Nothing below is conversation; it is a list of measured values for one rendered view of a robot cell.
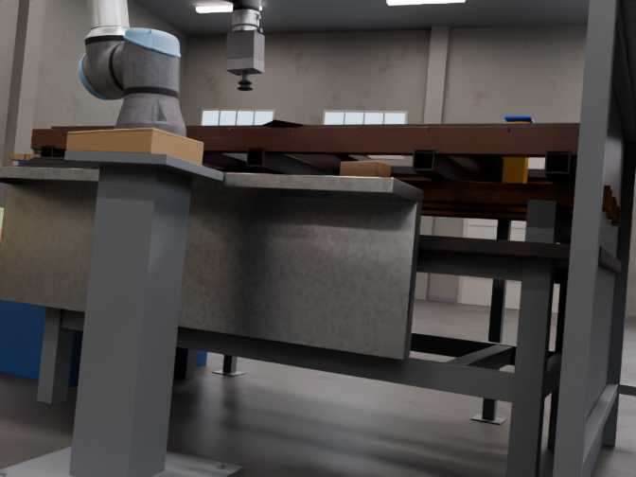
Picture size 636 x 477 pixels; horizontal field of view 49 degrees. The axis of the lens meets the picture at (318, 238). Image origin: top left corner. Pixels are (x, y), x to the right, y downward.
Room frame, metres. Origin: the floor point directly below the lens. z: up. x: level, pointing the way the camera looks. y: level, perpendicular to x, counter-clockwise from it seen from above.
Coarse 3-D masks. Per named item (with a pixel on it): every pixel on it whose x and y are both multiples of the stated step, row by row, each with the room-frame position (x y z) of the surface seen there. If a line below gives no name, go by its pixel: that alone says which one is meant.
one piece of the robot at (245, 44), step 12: (228, 36) 1.87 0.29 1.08; (240, 36) 1.86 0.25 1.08; (252, 36) 1.85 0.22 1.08; (264, 36) 1.90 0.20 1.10; (228, 48) 1.87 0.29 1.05; (240, 48) 1.86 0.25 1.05; (252, 48) 1.85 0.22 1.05; (228, 60) 1.87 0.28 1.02; (240, 60) 1.86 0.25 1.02; (252, 60) 1.85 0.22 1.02; (240, 72) 1.90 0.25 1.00; (252, 72) 1.90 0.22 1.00
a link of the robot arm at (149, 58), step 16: (128, 32) 1.45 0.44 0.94; (144, 32) 1.44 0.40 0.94; (160, 32) 1.45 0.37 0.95; (128, 48) 1.45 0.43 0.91; (144, 48) 1.44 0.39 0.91; (160, 48) 1.44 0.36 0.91; (176, 48) 1.48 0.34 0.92; (112, 64) 1.49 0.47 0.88; (128, 64) 1.45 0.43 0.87; (144, 64) 1.44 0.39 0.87; (160, 64) 1.45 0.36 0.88; (176, 64) 1.48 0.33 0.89; (128, 80) 1.45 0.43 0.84; (144, 80) 1.44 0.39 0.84; (160, 80) 1.45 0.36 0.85; (176, 80) 1.48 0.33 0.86
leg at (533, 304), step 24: (528, 216) 1.52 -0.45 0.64; (552, 216) 1.50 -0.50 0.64; (528, 240) 1.52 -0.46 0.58; (552, 240) 1.50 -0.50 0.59; (528, 264) 1.52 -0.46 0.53; (552, 264) 1.51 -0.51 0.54; (528, 288) 1.52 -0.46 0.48; (552, 288) 1.53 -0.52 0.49; (528, 312) 1.52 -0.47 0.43; (528, 336) 1.51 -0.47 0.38; (528, 360) 1.51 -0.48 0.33; (528, 384) 1.51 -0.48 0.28; (528, 408) 1.51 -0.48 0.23; (528, 432) 1.51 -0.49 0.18; (528, 456) 1.50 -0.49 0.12
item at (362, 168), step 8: (344, 168) 1.57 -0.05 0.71; (352, 168) 1.56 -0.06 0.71; (360, 168) 1.55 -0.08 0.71; (368, 168) 1.53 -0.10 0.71; (376, 168) 1.52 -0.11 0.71; (384, 168) 1.55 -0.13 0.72; (352, 176) 1.56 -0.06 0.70; (360, 176) 1.55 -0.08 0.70; (368, 176) 1.53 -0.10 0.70; (376, 176) 1.52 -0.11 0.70; (384, 176) 1.55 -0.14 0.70
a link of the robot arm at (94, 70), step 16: (96, 0) 1.52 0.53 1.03; (112, 0) 1.53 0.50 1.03; (96, 16) 1.53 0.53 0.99; (112, 16) 1.53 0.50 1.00; (96, 32) 1.52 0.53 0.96; (112, 32) 1.52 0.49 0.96; (96, 48) 1.52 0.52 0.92; (112, 48) 1.51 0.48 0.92; (80, 64) 1.57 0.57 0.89; (96, 64) 1.53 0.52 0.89; (80, 80) 1.58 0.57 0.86; (96, 80) 1.54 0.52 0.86; (112, 80) 1.51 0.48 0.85; (96, 96) 1.59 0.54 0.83; (112, 96) 1.57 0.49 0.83
